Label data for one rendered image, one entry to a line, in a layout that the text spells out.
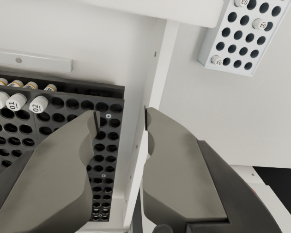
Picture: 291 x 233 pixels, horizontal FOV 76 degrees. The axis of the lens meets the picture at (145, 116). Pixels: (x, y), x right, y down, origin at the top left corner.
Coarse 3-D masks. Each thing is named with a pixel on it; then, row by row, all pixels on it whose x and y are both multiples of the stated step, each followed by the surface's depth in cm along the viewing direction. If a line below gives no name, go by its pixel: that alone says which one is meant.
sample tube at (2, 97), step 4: (16, 80) 19; (12, 84) 19; (16, 84) 19; (20, 84) 19; (0, 92) 18; (4, 92) 17; (0, 96) 16; (4, 96) 17; (8, 96) 17; (0, 100) 16; (4, 100) 17; (0, 104) 16; (4, 104) 17; (0, 108) 17
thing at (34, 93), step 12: (36, 96) 18; (48, 96) 18; (60, 96) 18; (72, 96) 18; (84, 96) 18; (96, 96) 19; (48, 108) 18; (60, 108) 18; (72, 108) 19; (84, 108) 19; (96, 108) 19; (108, 108) 19
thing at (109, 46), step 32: (0, 0) 19; (32, 0) 19; (64, 0) 19; (0, 32) 20; (32, 32) 20; (64, 32) 21; (96, 32) 21; (128, 32) 21; (160, 32) 17; (0, 64) 22; (96, 64) 23; (128, 64) 23; (160, 64) 18; (128, 96) 25; (160, 96) 19; (128, 128) 28; (128, 160) 32; (128, 192) 30; (96, 224) 33; (128, 224) 32
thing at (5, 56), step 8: (0, 56) 20; (8, 56) 20; (16, 56) 20; (24, 56) 20; (32, 56) 21; (40, 56) 21; (48, 56) 21; (56, 56) 22; (16, 64) 21; (24, 64) 21; (32, 64) 21; (40, 64) 21; (48, 64) 21; (56, 64) 21; (64, 64) 21; (72, 64) 22
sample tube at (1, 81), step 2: (0, 78) 19; (2, 78) 19; (0, 80) 19; (2, 80) 19; (4, 80) 19; (6, 80) 19; (0, 82) 19; (2, 82) 19; (4, 82) 19; (6, 82) 19; (8, 82) 20; (0, 84) 18; (2, 84) 19; (4, 84) 19; (6, 84) 19; (8, 84) 20
